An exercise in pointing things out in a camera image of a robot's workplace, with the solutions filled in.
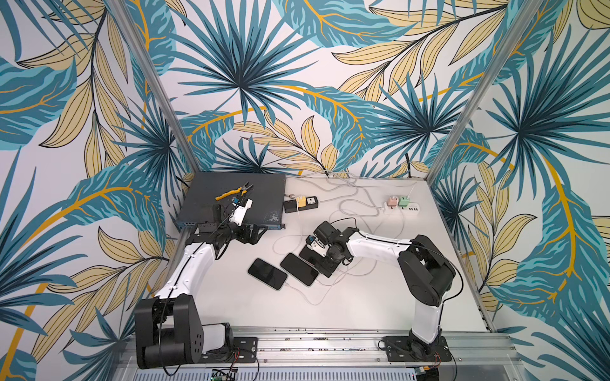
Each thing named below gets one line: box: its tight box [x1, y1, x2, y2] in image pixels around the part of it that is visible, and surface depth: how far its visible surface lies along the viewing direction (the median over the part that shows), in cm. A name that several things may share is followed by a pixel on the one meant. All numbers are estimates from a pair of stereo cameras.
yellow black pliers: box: [215, 180, 255, 201], surface depth 109 cm
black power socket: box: [283, 196, 319, 214], surface depth 109 cm
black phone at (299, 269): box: [280, 253, 319, 286], surface depth 92 cm
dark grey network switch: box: [176, 171, 286, 230], surface depth 109 cm
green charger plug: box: [397, 196, 410, 208], surface depth 106 cm
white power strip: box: [383, 202, 421, 216], surface depth 108 cm
